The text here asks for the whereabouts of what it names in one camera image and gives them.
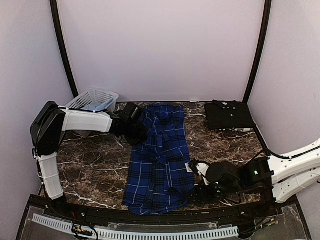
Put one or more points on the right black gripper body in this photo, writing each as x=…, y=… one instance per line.
x=208, y=197

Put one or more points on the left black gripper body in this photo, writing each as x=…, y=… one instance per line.
x=134, y=134

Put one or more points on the blue plaid long sleeve shirt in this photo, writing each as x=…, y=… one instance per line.
x=158, y=181

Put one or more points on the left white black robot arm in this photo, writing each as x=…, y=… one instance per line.
x=53, y=120

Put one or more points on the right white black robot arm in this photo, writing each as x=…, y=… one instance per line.
x=283, y=175

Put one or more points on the light blue shirt in basket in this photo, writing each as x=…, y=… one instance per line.
x=96, y=106

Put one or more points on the white plastic mesh basket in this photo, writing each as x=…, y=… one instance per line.
x=94, y=95

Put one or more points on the folded black shirt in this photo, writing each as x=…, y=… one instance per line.
x=228, y=115

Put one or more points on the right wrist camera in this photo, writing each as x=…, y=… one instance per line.
x=200, y=168

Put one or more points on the white slotted cable duct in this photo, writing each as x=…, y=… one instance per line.
x=121, y=231

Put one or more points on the left black frame post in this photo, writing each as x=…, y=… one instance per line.
x=62, y=47

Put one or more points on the black frame post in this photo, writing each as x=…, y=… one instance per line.
x=259, y=50
x=62, y=47

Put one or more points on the right black frame post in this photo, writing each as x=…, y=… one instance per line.
x=259, y=50

